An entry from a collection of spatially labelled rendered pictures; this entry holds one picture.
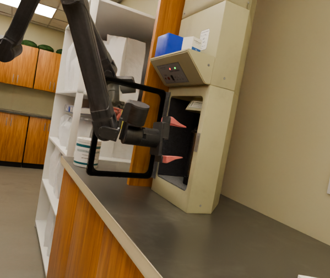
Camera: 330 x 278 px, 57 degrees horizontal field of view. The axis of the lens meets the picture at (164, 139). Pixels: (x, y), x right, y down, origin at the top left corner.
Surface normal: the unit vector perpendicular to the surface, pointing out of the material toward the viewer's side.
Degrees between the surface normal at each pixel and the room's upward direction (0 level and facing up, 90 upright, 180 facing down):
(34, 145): 90
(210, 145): 90
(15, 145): 90
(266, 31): 90
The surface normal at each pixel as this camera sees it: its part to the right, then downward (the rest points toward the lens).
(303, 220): -0.88, -0.14
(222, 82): 0.44, 0.13
